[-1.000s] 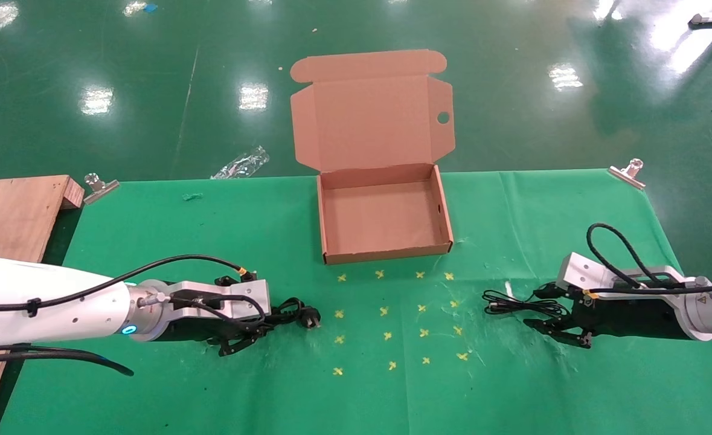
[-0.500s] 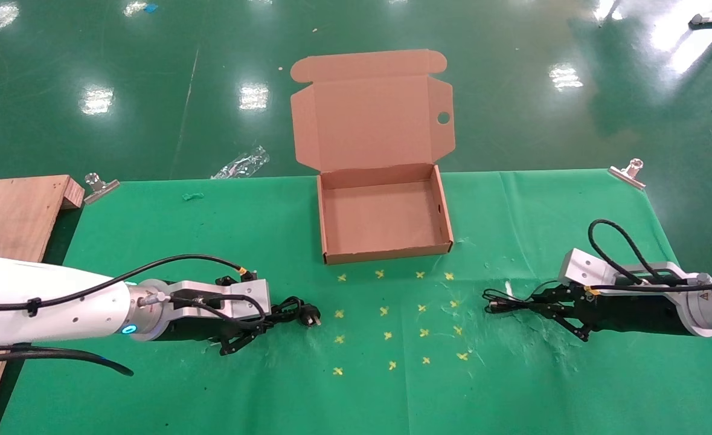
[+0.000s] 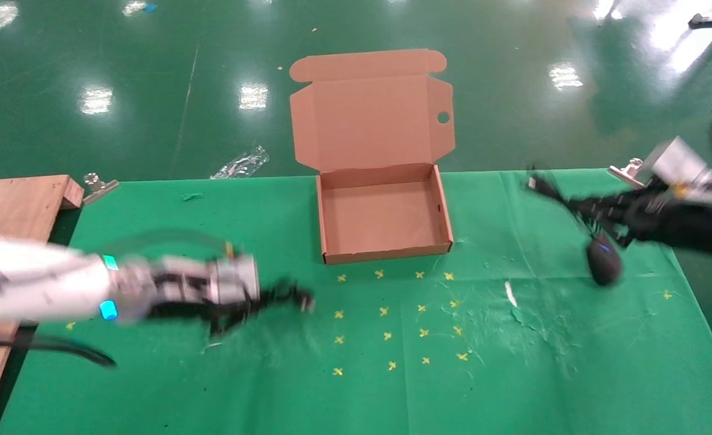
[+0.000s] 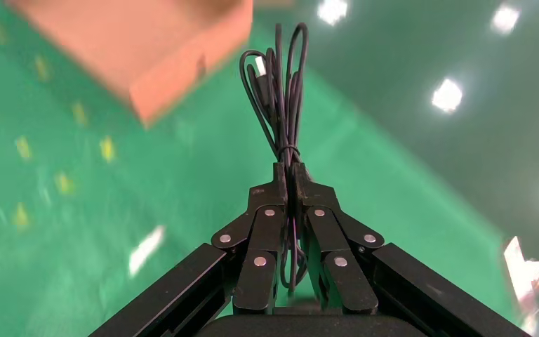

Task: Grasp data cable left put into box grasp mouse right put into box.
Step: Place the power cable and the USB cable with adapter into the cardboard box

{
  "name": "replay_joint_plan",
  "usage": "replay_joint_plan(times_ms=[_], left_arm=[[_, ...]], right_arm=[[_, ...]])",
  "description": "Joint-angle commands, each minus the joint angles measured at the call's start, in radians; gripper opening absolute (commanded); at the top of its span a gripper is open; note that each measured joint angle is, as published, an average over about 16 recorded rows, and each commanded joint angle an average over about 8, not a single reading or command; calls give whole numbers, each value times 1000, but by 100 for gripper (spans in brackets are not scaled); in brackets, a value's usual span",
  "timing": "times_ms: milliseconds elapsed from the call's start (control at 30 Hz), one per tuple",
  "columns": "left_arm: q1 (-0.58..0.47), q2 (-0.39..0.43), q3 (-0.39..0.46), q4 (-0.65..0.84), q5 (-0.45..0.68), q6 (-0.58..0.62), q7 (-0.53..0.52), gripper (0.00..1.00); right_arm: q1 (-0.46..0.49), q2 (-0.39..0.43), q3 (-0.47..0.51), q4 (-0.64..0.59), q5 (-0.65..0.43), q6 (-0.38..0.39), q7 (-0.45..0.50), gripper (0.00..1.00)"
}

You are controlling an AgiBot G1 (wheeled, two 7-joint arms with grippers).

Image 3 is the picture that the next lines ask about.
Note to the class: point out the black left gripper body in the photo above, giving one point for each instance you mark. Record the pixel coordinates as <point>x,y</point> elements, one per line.
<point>174,311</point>

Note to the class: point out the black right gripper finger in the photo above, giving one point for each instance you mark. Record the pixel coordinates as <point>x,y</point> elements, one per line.
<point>603,202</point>
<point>615,223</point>

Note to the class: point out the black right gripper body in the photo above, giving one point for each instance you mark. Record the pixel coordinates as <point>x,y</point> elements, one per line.
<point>676,220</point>

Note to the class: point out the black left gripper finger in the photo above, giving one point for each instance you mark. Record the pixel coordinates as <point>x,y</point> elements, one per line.
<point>271,299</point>
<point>226,322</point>

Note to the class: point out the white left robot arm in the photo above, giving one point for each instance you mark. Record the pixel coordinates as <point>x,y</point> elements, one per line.
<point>29,278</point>

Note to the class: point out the brown cardboard mailer box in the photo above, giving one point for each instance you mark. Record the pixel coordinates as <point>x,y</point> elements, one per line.
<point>368,127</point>

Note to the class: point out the silver metal binder clip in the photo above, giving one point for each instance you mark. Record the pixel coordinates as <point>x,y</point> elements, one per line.
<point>98,187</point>
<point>626,172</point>

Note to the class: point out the small white paper scrap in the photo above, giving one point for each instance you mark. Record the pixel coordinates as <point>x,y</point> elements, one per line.
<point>511,293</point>

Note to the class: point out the clear plastic wrapper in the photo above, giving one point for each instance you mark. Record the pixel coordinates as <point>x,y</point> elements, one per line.
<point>242,164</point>

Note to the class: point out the wooden plywood board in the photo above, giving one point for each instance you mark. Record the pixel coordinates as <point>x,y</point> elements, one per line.
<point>11,205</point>

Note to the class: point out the small blue floor scrap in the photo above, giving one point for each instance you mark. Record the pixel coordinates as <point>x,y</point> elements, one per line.
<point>150,8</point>

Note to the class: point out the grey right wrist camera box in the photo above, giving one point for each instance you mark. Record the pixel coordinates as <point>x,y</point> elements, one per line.
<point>676,160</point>

